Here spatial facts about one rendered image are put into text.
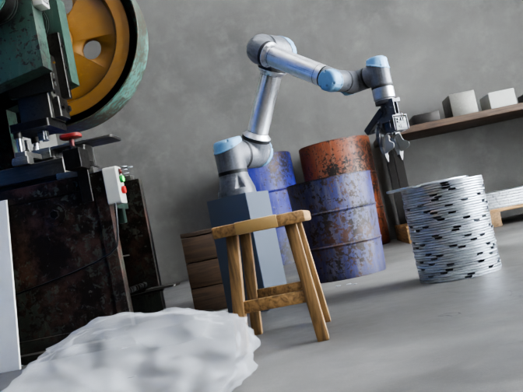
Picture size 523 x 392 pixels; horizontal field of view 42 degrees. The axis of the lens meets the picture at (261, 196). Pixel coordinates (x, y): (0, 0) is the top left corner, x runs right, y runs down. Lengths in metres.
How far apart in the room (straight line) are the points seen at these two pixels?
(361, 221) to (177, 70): 3.38
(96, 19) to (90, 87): 0.31
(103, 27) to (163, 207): 3.06
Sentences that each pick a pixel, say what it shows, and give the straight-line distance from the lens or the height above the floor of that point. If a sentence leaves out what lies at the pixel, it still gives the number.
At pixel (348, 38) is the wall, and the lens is 6.16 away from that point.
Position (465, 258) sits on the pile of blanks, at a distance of 2.43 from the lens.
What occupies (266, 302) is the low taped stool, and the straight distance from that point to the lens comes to 1.75.
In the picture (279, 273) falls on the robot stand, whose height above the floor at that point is 0.12.
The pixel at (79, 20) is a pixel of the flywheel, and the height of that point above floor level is 1.40.
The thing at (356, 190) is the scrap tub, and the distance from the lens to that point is 3.21.
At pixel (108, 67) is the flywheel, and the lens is 3.24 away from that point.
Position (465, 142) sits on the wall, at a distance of 6.11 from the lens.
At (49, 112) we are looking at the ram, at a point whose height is 0.91.
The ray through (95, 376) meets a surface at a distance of 1.15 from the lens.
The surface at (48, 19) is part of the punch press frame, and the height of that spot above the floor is 1.34.
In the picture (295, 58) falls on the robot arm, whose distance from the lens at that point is 2.46.
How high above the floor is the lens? 0.30
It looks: 3 degrees up
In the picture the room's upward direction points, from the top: 11 degrees counter-clockwise
